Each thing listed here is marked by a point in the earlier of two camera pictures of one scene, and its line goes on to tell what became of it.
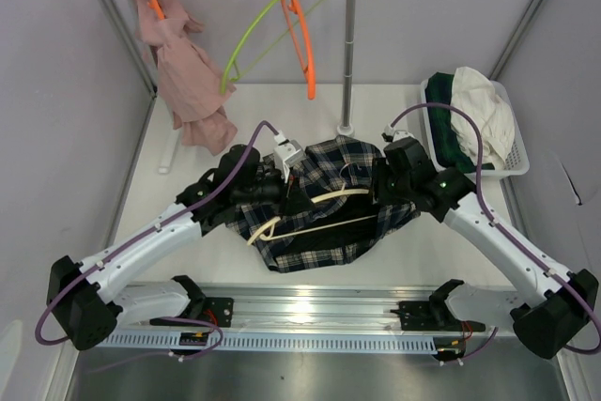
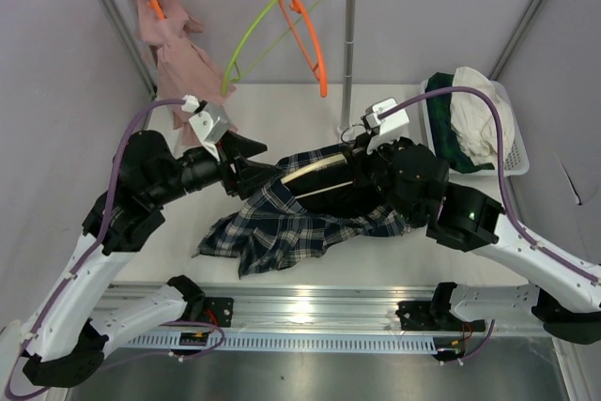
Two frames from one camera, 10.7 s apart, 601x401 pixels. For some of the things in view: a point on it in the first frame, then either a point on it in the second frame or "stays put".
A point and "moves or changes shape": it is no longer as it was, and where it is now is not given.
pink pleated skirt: x=190 y=79 stays put
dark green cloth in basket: x=450 y=151 stays put
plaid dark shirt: x=331 y=209 moves or changes shape
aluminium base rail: x=350 y=311 stays put
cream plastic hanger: x=344 y=192 -> x=331 y=161
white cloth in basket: x=496 y=118 stays put
